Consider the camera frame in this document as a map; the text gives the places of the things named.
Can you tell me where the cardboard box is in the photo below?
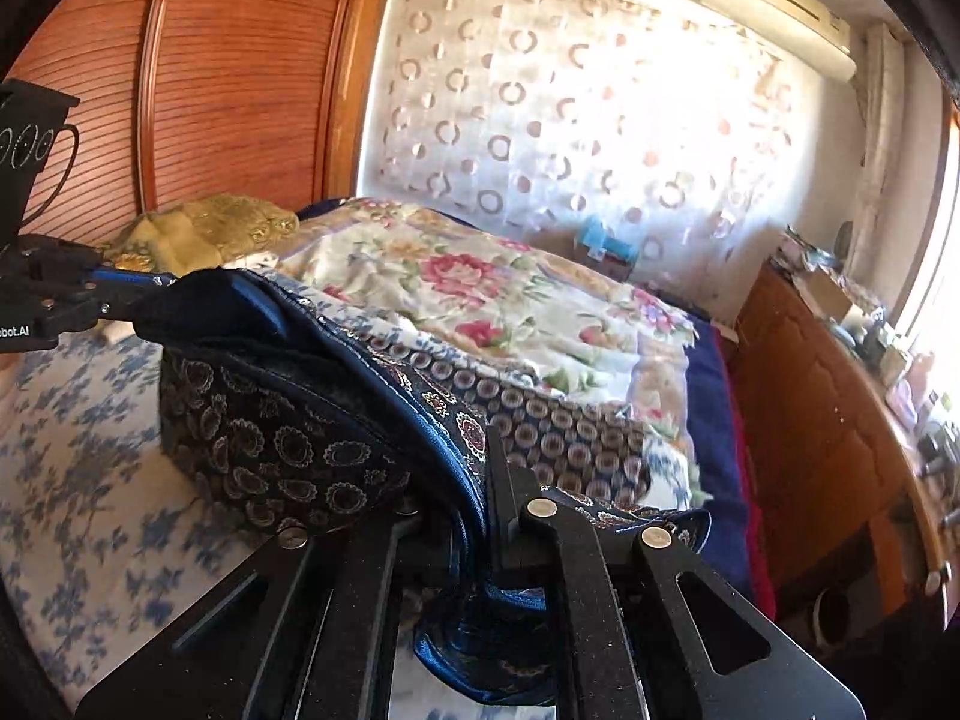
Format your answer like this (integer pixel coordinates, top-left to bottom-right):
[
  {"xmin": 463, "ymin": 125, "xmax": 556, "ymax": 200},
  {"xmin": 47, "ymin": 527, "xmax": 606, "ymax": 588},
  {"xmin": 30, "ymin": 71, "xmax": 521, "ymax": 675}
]
[{"xmin": 799, "ymin": 266, "xmax": 852, "ymax": 320}]

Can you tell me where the yellow green pillow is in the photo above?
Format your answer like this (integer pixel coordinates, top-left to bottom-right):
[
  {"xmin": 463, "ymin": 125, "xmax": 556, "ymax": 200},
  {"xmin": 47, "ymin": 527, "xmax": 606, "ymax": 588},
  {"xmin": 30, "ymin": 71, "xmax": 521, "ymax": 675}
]
[{"xmin": 101, "ymin": 193, "xmax": 301, "ymax": 271}]

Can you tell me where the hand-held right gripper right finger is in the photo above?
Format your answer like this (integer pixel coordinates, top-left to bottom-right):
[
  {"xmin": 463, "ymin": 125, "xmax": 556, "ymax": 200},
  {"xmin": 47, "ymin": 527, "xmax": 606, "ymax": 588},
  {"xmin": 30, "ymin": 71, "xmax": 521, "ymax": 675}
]
[{"xmin": 484, "ymin": 426, "xmax": 863, "ymax": 720}]

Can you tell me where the pile of small desk items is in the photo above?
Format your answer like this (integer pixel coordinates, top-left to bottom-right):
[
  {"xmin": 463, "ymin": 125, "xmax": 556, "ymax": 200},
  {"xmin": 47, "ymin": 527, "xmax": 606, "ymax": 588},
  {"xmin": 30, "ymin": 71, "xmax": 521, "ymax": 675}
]
[{"xmin": 772, "ymin": 221, "xmax": 960, "ymax": 481}]

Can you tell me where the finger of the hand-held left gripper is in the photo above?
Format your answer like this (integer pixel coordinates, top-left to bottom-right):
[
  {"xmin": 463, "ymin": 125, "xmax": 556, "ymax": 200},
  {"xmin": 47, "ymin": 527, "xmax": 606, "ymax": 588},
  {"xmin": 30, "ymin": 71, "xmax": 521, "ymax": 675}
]
[
  {"xmin": 75, "ymin": 289, "xmax": 155, "ymax": 323},
  {"xmin": 75, "ymin": 259, "xmax": 181, "ymax": 292}
]

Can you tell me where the floral blanket with navy border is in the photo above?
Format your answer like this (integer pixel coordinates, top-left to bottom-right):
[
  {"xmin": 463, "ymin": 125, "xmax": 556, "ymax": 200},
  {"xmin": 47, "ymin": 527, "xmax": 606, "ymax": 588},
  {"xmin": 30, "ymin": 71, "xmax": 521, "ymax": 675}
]
[{"xmin": 292, "ymin": 197, "xmax": 758, "ymax": 597}]

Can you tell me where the white circle-patterned curtain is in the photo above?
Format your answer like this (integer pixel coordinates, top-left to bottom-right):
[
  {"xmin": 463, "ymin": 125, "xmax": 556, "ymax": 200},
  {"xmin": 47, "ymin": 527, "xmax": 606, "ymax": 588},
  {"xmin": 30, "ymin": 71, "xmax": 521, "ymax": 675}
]
[{"xmin": 360, "ymin": 0, "xmax": 826, "ymax": 301}]

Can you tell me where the navy patterned silk shirt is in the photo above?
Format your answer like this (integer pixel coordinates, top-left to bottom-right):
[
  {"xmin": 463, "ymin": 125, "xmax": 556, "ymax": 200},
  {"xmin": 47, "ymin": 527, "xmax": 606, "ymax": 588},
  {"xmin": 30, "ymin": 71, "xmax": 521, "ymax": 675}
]
[{"xmin": 131, "ymin": 268, "xmax": 713, "ymax": 710}]

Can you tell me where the red blanket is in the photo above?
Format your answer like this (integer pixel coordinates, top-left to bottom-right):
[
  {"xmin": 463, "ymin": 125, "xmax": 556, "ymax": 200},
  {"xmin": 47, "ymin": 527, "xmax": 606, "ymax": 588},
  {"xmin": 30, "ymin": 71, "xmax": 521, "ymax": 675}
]
[{"xmin": 716, "ymin": 330, "xmax": 777, "ymax": 616}]

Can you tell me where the white round pot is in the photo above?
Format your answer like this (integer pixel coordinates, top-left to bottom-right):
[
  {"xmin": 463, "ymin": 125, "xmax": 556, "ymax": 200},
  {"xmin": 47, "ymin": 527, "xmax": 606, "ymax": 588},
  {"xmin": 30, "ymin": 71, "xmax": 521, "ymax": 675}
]
[{"xmin": 814, "ymin": 583, "xmax": 856, "ymax": 646}]

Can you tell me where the blue plastic object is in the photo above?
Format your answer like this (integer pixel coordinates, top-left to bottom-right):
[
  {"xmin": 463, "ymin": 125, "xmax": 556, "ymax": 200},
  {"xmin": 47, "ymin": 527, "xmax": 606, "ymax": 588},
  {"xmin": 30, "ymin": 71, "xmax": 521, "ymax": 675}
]
[{"xmin": 574, "ymin": 216, "xmax": 638, "ymax": 262}]

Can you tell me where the white air conditioner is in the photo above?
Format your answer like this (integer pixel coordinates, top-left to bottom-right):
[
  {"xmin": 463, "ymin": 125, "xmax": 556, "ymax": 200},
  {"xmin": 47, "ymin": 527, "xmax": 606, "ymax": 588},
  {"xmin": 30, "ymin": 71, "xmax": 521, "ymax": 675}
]
[{"xmin": 701, "ymin": 0, "xmax": 860, "ymax": 83}]

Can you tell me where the bright window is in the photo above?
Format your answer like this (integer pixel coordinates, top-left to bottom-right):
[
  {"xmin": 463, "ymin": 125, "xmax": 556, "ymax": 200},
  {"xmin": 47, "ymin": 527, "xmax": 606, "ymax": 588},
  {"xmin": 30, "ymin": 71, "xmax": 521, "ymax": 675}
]
[{"xmin": 896, "ymin": 112, "xmax": 960, "ymax": 361}]

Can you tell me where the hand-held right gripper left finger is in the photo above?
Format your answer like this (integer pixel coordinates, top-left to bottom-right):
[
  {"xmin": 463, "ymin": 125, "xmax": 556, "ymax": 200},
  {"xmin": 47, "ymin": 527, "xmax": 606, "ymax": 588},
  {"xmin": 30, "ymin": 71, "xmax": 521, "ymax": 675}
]
[{"xmin": 75, "ymin": 495, "xmax": 422, "ymax": 720}]

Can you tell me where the black cable loop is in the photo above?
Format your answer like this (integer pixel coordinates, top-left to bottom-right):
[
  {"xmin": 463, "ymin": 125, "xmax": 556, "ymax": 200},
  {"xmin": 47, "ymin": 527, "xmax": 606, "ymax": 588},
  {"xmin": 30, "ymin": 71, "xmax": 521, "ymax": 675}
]
[{"xmin": 19, "ymin": 124, "xmax": 81, "ymax": 230}]

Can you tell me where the wooden sideboard cabinet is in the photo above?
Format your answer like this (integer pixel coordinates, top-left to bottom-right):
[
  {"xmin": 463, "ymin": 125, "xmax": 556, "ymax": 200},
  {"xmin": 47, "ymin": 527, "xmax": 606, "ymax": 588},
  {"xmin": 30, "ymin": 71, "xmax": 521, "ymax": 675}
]
[{"xmin": 731, "ymin": 262, "xmax": 960, "ymax": 616}]

